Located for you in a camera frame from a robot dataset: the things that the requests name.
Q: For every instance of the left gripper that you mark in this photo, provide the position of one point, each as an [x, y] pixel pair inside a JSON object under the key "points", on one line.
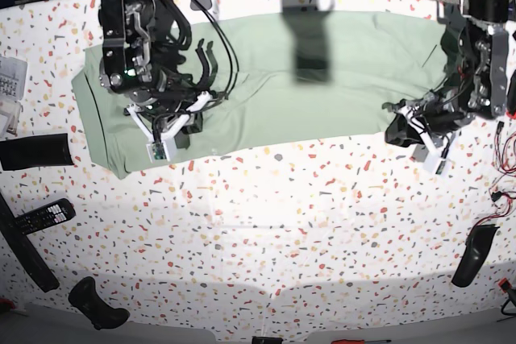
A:
{"points": [[433, 117]]}

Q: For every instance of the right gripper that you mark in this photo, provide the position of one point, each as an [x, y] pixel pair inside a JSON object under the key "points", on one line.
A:
{"points": [[167, 100]]}

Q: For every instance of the light green T-shirt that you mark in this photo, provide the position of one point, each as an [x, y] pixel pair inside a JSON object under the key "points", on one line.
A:
{"points": [[317, 75]]}

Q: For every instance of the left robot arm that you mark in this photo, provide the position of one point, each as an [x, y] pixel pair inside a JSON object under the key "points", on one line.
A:
{"points": [[476, 85]]}

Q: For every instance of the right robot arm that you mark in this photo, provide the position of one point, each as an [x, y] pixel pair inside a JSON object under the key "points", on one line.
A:
{"points": [[141, 54]]}

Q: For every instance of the black curved shell piece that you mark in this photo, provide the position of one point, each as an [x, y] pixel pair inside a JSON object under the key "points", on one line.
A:
{"points": [[478, 245]]}

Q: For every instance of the black cylinder tube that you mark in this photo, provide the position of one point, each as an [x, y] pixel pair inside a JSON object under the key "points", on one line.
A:
{"points": [[35, 151]]}

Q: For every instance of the black TV remote control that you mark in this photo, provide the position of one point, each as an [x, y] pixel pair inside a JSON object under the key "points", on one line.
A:
{"points": [[45, 217]]}

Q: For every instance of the long black bar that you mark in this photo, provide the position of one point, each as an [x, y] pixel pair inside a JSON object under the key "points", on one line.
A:
{"points": [[24, 251]]}

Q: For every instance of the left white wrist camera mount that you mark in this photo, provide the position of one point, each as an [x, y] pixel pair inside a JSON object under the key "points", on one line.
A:
{"points": [[434, 149]]}

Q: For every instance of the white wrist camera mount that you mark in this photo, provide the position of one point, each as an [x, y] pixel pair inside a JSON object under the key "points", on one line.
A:
{"points": [[162, 130], [434, 149]]}

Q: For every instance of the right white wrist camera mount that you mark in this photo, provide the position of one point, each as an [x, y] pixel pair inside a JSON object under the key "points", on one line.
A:
{"points": [[162, 130]]}

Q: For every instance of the black curved handle piece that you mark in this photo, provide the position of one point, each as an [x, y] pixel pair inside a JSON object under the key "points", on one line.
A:
{"points": [[85, 298]]}

